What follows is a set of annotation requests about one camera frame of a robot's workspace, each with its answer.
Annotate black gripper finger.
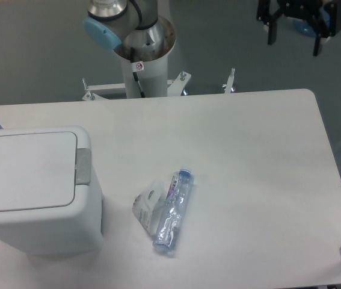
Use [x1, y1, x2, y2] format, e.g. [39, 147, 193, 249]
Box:
[262, 8, 284, 45]
[309, 13, 330, 57]

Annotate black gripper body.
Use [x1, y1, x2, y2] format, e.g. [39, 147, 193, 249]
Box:
[256, 1, 341, 37]

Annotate silver robot arm blue cap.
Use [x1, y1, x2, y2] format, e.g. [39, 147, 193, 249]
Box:
[84, 1, 341, 57]

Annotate white trash can lid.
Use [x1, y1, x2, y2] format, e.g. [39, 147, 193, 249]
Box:
[0, 132, 77, 211]

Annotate white plastic trash can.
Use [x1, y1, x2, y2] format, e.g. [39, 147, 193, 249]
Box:
[0, 126, 103, 255]

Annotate blue round object behind gripper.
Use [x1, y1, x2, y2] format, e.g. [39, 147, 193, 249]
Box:
[292, 7, 330, 37]

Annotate clear crushed plastic bottle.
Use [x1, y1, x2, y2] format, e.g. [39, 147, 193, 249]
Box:
[152, 167, 194, 253]

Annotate crumpled white plastic wrapper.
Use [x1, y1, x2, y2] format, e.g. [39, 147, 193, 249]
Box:
[132, 178, 167, 238]

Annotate grey lid push button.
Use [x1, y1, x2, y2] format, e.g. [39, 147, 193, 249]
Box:
[75, 148, 92, 185]

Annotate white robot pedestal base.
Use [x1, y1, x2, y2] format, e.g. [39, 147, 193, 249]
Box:
[81, 15, 236, 102]

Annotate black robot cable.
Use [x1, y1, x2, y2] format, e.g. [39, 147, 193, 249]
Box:
[129, 47, 146, 99]

